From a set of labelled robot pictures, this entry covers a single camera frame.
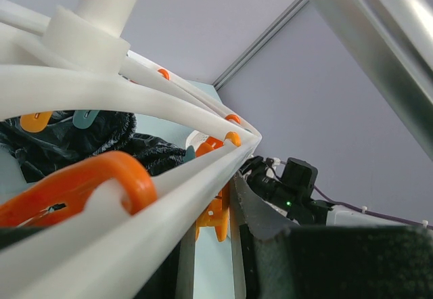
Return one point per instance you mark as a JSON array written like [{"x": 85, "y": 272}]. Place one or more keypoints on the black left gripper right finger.
[{"x": 276, "y": 258}]

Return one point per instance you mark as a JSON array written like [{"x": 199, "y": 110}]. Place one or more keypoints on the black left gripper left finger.
[{"x": 27, "y": 253}]

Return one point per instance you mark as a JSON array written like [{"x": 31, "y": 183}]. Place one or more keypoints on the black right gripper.
[{"x": 262, "y": 180}]

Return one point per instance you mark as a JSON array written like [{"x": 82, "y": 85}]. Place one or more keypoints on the orange clothes peg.
[{"x": 65, "y": 192}]

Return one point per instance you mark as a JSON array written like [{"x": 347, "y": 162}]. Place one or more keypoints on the dark patterned sock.
[{"x": 61, "y": 144}]

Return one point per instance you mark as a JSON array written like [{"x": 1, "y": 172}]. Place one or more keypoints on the white oval clip hanger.
[{"x": 108, "y": 224}]

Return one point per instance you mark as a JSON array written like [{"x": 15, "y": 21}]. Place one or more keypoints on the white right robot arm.
[{"x": 289, "y": 187}]

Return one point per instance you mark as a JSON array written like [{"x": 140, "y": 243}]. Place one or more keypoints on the grey white hanger stand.
[{"x": 391, "y": 40}]

